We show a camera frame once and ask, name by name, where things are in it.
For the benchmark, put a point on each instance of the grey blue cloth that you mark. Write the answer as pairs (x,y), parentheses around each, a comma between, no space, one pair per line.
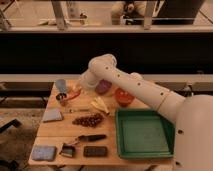
(52,115)

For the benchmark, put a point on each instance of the dark brown rectangular block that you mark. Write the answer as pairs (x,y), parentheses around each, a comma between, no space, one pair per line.
(95,151)

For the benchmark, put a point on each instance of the yellow banana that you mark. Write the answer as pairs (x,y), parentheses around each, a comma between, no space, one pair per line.
(99,104)

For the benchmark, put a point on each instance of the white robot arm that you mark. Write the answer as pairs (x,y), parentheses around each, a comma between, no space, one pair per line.
(192,116)

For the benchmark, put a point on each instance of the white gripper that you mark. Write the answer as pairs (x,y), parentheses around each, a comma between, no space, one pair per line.
(88,80)

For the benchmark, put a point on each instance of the black handled knife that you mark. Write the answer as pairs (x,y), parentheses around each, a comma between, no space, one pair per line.
(91,138)

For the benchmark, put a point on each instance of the purple bowl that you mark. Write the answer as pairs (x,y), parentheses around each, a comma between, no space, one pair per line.
(103,87)

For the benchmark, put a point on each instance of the light blue cup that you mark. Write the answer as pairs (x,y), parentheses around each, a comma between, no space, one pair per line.
(61,85)

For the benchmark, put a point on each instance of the red bowl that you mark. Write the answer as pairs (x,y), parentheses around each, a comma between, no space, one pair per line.
(123,98)

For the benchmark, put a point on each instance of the green tray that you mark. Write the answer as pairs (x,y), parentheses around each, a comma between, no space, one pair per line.
(143,134)

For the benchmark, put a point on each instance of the small metal cup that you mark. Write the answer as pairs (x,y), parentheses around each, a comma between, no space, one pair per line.
(61,99)

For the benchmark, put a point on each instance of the blue sponge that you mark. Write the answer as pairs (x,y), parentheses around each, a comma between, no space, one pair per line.
(43,153)

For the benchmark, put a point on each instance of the bunch of dark grapes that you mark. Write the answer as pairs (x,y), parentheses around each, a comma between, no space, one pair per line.
(89,121)

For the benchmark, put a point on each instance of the metal spoon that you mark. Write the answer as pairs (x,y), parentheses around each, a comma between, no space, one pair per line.
(77,110)

